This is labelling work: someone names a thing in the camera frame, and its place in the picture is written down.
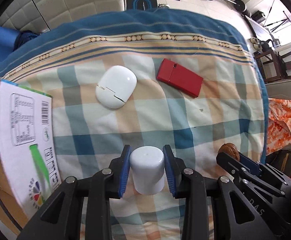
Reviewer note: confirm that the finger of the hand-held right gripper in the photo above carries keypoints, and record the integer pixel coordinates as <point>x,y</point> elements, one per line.
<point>250,164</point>
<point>235,170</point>

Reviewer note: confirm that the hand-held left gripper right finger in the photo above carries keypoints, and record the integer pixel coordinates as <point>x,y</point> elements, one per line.
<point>169,171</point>

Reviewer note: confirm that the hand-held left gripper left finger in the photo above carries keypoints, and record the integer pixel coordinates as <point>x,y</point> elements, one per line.
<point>125,171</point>

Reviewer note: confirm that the white plastic cylinder cap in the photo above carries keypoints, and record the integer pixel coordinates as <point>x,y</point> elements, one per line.
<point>146,170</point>

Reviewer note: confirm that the brown walnut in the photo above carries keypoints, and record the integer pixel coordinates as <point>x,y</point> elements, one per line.
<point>228,148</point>

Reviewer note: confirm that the cardboard box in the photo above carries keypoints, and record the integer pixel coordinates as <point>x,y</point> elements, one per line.
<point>23,130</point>

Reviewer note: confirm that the plaid tablecloth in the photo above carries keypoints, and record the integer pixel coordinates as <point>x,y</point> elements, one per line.
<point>160,120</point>

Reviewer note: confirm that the orange floral cloth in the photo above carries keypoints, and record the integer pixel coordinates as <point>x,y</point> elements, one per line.
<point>288,120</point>

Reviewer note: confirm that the beige chair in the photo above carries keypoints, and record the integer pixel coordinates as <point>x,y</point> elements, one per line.
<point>285,88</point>

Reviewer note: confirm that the white earbud case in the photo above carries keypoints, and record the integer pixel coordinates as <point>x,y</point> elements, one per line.
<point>116,86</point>

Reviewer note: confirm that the red flat box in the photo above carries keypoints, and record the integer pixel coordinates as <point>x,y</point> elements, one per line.
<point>179,77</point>

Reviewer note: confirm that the dark wooden chair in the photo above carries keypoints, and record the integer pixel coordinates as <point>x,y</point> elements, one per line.
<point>289,62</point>

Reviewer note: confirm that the pair of light shoes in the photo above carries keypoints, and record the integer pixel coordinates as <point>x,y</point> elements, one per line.
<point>256,43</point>

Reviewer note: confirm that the black treadmill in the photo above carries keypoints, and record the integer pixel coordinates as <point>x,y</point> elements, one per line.
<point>260,30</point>

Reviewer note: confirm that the black speaker box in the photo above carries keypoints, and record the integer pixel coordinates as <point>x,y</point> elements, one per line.
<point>258,15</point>

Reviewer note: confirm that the dark blue knit cloth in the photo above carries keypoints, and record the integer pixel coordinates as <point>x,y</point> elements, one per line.
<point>25,40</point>

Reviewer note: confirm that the chrome dumbbell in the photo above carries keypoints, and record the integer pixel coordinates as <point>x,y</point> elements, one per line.
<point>164,6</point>

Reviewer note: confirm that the grey quilted chair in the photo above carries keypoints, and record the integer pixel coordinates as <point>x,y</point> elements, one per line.
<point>80,0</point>
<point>15,12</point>

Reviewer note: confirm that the blue foam mat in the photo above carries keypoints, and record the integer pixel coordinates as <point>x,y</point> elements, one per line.
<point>1,38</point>

